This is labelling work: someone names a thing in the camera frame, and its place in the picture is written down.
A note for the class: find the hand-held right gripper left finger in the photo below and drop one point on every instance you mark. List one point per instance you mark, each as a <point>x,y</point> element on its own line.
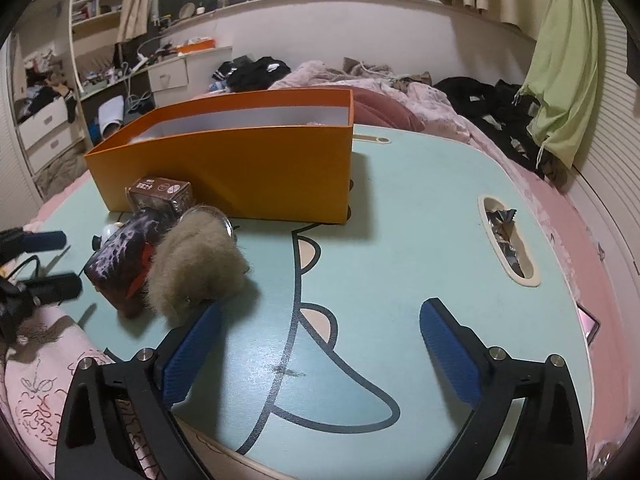
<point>192,355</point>

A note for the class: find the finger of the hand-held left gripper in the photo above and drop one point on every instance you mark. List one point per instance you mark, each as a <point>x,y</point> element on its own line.
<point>42,241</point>
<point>55,287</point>

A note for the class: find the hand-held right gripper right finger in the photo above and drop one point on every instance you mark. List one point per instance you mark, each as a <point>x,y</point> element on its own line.
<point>447,355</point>

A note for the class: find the dark glossy pouch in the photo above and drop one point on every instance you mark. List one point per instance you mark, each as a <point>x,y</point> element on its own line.
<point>117,260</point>

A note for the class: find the large fluffy pompom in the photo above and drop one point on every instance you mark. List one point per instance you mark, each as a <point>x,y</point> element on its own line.
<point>200,265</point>

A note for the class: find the brown card box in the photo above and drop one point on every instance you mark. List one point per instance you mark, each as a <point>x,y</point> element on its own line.
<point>160,192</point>

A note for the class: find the clear plastic cup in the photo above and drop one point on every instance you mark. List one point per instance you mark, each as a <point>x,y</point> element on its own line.
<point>226,218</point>

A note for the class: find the orange cardboard box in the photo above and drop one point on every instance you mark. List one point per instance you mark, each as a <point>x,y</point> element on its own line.
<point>225,170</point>

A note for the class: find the mint green cartoon desktop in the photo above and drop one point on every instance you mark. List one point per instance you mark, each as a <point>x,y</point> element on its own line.
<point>400,240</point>

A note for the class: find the pink printed cloth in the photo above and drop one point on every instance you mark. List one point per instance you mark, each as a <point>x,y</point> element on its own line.
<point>30,400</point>

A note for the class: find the white drawer unit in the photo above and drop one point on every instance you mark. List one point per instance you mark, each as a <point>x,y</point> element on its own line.
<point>45,125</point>

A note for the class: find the silver foil wrapper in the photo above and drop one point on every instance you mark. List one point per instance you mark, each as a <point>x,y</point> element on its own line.
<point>505,240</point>

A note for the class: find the smartphone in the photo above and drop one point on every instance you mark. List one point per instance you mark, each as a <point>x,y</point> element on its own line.
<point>587,322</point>

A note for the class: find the pile of clothes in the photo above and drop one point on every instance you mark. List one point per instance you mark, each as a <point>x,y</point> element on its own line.
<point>45,85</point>

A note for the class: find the pink bed sheet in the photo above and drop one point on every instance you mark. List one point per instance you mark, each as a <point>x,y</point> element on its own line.
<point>550,220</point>

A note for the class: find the white power strip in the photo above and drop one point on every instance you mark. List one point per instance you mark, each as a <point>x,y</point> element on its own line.
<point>140,63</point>

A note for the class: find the white bedside drawer cabinet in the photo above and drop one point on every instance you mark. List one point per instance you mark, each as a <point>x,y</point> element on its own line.
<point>167,77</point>

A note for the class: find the white bookshelf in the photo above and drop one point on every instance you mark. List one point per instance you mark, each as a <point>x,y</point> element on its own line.
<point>95,25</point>

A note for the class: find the fluffy pink blanket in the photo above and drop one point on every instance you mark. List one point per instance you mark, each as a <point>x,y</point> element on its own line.
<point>440,105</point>

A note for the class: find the black clothes with white tags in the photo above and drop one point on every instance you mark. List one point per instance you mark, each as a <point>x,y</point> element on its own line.
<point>480,105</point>

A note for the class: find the dusty red pillow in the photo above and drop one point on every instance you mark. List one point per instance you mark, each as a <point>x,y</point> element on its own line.
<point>385,110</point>

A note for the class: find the white slatted wardrobe door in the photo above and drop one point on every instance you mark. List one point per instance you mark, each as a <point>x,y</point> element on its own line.
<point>615,160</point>

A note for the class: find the black clothes with striped socks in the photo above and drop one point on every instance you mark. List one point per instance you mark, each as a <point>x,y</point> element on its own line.
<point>255,75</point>

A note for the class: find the round table mirror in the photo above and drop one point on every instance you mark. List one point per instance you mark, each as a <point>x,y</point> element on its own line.
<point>188,10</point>

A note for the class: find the beige knitted cloth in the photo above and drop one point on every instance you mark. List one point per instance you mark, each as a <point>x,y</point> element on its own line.
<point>370,67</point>

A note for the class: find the green hanging cloth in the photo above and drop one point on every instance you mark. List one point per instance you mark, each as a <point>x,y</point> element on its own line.
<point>565,60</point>

